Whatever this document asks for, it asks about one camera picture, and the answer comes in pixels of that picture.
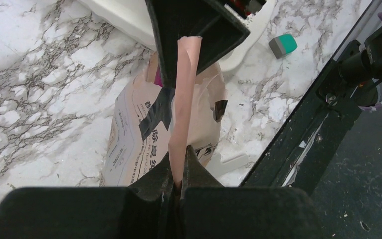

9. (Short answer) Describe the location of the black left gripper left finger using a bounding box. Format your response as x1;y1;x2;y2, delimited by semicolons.
0;157;175;239

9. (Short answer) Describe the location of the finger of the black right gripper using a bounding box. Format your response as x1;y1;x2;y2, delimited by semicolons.
145;0;250;88

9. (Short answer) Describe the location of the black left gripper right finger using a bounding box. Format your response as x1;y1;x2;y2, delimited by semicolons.
180;146;324;239

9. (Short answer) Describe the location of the grey bag sealing clip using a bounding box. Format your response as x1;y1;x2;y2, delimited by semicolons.
205;153;250;178

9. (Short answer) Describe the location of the magenta plastic litter scoop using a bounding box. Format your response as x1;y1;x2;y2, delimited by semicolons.
154;65;163;87

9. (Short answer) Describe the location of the orange cat litter bag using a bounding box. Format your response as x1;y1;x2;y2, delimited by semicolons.
100;37;227;187

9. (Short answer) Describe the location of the small green box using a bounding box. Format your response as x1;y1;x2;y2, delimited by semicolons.
269;34;298;59

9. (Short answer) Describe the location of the white plastic litter box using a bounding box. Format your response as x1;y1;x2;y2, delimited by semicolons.
79;0;277;72

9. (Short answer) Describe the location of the black metal base rail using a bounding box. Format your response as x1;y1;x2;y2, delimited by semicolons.
238;39;382;199

